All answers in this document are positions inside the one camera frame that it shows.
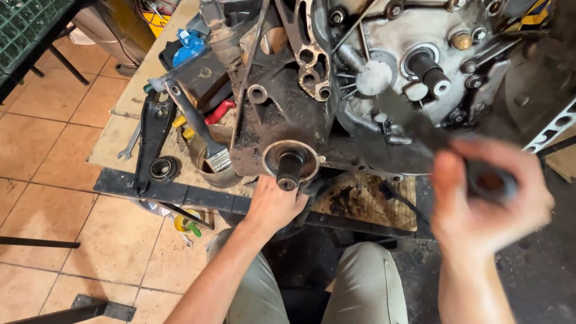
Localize black handled paint brush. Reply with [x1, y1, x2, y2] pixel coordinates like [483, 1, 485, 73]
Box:
[164, 80, 233, 174]

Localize grey bucket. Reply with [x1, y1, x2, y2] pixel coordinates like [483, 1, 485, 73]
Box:
[72, 0, 156, 77]

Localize person's beige trousers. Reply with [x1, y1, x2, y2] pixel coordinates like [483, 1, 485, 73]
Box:
[205, 227, 409, 324]

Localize brown cardboard sheet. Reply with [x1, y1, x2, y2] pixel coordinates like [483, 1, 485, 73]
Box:
[88, 0, 418, 233]

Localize dark round seal ring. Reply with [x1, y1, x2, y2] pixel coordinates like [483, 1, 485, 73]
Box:
[466, 160, 518, 204]

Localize black metal workbench frame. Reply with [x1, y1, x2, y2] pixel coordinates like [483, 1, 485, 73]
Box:
[93, 167, 419, 240]

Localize red handled tool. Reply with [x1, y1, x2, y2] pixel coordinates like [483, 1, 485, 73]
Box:
[205, 99, 237, 126]

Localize person's left hand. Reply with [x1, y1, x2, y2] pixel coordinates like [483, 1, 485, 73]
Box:
[243, 175, 311, 236]

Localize black metal floor bracket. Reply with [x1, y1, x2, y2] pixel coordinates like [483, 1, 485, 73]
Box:
[0, 294, 137, 324]

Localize blue plastic wrapper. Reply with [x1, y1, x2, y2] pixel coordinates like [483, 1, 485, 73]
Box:
[172, 28, 206, 68]

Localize black metal stand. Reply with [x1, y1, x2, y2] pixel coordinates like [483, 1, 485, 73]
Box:
[0, 0, 97, 102]

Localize yellow handled tool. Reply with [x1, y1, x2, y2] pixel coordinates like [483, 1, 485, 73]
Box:
[172, 115, 195, 140]

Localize yellow container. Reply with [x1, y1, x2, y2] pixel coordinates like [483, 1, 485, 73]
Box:
[142, 10, 173, 39]

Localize black metal bar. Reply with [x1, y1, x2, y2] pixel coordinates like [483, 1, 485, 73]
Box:
[0, 236, 81, 249]

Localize round release bearing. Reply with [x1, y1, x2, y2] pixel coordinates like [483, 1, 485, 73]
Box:
[148, 155, 181, 185]

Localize dirty metal tin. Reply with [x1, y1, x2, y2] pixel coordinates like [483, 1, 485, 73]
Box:
[187, 126, 246, 189]

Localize greasy metal gearbox casing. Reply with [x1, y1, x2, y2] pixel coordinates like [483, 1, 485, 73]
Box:
[198, 0, 576, 193]

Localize silver open-end wrench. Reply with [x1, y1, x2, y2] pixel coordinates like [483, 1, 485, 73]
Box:
[117, 124, 142, 162]

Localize white perforated angle bar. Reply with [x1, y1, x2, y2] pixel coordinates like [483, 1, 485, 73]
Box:
[522, 97, 576, 155]

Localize person's right hand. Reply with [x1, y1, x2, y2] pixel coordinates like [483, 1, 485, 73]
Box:
[430, 139, 555, 265]

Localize yellow green handled screwdriver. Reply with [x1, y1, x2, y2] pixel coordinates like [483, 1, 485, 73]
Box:
[173, 209, 203, 239]

